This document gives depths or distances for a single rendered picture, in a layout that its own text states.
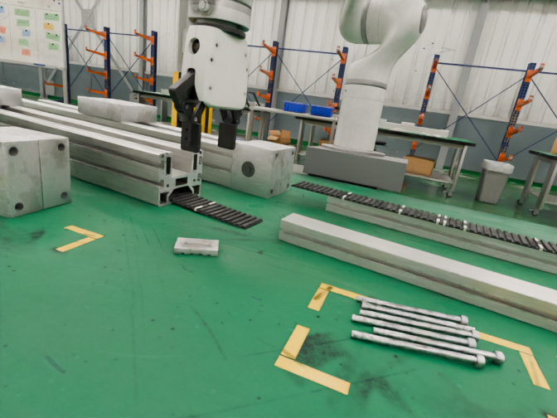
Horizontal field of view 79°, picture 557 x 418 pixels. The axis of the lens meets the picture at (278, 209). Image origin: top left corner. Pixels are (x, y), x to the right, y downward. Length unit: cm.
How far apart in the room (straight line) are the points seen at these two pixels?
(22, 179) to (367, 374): 45
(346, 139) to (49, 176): 73
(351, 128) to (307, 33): 769
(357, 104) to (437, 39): 726
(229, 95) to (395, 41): 61
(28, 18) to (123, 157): 579
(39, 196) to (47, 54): 569
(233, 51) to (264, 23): 860
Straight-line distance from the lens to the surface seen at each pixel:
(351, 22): 107
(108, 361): 28
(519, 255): 63
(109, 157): 63
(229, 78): 51
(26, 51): 638
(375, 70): 102
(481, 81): 820
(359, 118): 100
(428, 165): 534
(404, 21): 102
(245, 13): 52
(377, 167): 93
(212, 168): 72
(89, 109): 99
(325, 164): 95
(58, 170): 56
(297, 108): 364
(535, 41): 846
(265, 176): 65
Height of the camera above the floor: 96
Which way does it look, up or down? 18 degrees down
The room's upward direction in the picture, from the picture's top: 8 degrees clockwise
